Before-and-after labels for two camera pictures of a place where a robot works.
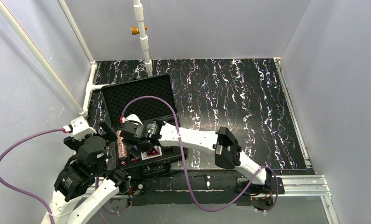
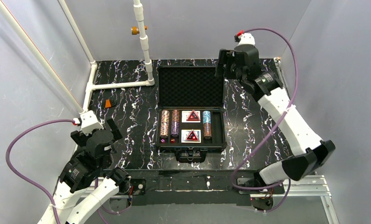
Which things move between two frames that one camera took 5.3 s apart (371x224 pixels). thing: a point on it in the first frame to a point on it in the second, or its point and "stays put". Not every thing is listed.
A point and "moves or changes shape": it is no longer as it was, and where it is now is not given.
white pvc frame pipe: (91, 85) stays put
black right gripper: (131, 149) to (222, 61)
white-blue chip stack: (122, 149) to (164, 131)
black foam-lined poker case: (149, 98) to (190, 115)
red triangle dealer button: (152, 152) moves or changes shape
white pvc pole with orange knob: (138, 10) stays put
